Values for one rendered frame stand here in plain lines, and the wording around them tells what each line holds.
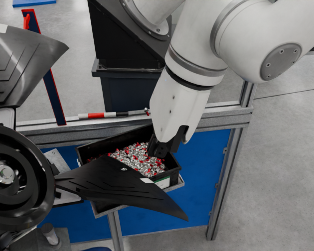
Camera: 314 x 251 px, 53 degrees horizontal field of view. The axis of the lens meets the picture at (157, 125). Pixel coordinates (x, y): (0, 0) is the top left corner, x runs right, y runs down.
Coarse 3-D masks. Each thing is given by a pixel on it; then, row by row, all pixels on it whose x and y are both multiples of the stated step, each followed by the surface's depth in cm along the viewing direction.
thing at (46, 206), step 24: (0, 144) 33; (24, 144) 35; (24, 168) 33; (48, 168) 35; (0, 192) 30; (24, 192) 32; (48, 192) 34; (0, 216) 29; (24, 216) 30; (0, 240) 29
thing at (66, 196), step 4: (56, 188) 44; (60, 192) 43; (64, 192) 43; (68, 192) 43; (64, 196) 41; (68, 196) 42; (72, 196) 42; (76, 196) 42; (56, 200) 38; (60, 200) 39; (64, 200) 39; (68, 200) 40; (72, 200) 40; (76, 200) 41; (56, 204) 38
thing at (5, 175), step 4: (0, 168) 31; (4, 168) 31; (8, 168) 32; (0, 172) 31; (4, 172) 31; (8, 172) 31; (12, 172) 32; (0, 176) 30; (4, 176) 31; (8, 176) 31; (12, 176) 32; (0, 180) 30; (4, 180) 31; (8, 180) 31; (12, 180) 31
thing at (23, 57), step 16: (0, 32) 54; (16, 32) 55; (32, 32) 57; (0, 48) 50; (16, 48) 51; (32, 48) 52; (48, 48) 55; (64, 48) 57; (0, 64) 47; (16, 64) 48; (32, 64) 49; (48, 64) 50; (0, 80) 44; (16, 80) 45; (32, 80) 46; (0, 96) 42; (16, 96) 42
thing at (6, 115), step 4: (4, 108) 41; (8, 108) 41; (0, 112) 41; (4, 112) 41; (8, 112) 41; (12, 112) 41; (0, 116) 40; (4, 116) 40; (8, 116) 40; (12, 116) 40; (0, 120) 40; (4, 120) 40; (8, 120) 40; (12, 120) 40; (4, 124) 39; (8, 124) 39; (12, 124) 39; (12, 128) 39
